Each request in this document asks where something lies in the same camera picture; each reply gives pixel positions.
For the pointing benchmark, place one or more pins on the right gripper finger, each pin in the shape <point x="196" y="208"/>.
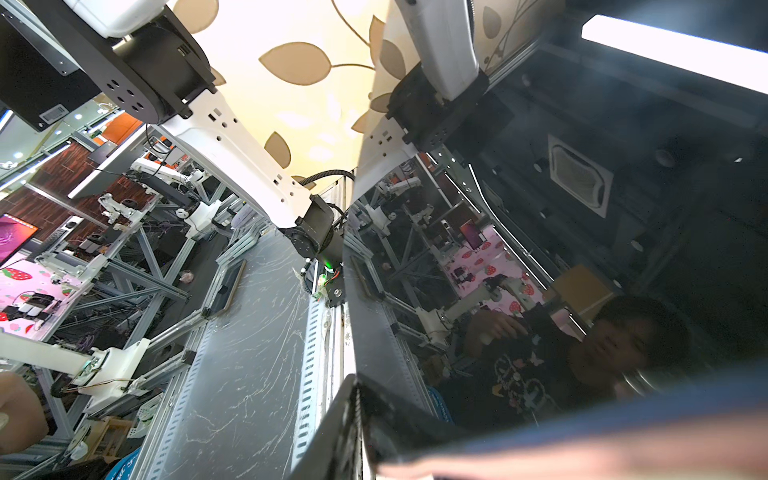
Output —
<point x="334" y="451"/>

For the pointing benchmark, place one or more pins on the phone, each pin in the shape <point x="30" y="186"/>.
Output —
<point x="583" y="290"/>

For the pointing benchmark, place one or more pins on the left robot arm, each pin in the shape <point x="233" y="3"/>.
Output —
<point x="57" y="55"/>

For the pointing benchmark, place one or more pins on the aluminium frame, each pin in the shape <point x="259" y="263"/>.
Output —
<point x="234" y="413"/>

